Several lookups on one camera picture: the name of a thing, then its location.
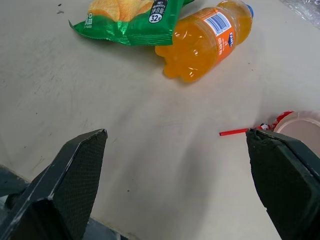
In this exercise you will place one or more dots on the red drinking straw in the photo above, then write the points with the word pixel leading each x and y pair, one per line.
pixel 233 131

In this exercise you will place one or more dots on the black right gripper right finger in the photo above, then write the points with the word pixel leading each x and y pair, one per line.
pixel 282 180

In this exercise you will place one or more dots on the clear plastic wrap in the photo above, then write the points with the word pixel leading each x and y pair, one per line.
pixel 306 8

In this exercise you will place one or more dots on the green potato chips bag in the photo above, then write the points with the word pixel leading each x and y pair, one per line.
pixel 135 23

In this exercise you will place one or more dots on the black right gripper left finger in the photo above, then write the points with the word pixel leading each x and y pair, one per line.
pixel 62 180

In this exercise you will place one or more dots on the orange Fanta soda bottle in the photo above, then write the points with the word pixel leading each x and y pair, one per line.
pixel 205 45

